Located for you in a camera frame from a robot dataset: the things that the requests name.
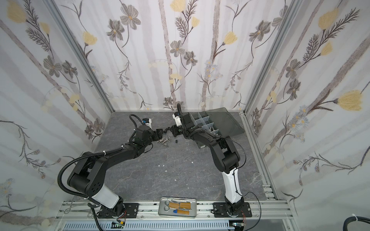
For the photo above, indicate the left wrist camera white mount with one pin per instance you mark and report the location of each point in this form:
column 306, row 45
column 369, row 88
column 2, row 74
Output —
column 147, row 122

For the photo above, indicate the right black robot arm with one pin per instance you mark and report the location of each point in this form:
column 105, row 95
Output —
column 224, row 153

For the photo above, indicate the aluminium frame rail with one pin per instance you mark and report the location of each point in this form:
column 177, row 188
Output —
column 202, row 210

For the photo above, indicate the grey compartment organizer box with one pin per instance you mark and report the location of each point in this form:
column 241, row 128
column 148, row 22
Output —
column 218, row 121

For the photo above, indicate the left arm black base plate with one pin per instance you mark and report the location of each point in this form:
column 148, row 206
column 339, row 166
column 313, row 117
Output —
column 126, row 210

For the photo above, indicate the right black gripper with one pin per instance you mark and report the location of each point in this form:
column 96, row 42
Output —
column 178, row 129

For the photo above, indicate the silver wing nut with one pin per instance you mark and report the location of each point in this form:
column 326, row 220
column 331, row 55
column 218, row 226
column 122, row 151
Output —
column 163, row 142

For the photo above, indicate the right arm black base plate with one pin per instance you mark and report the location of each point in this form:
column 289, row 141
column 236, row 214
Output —
column 224, row 210

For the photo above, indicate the white slotted cable duct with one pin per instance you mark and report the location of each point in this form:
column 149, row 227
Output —
column 168, row 225

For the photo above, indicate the metal tray with tools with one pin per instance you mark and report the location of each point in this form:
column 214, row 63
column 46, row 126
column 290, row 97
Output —
column 178, row 207

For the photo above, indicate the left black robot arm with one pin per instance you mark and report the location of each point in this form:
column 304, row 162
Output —
column 85, row 175

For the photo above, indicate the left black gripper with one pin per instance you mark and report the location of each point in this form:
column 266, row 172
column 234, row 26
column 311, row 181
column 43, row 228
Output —
column 157, row 134

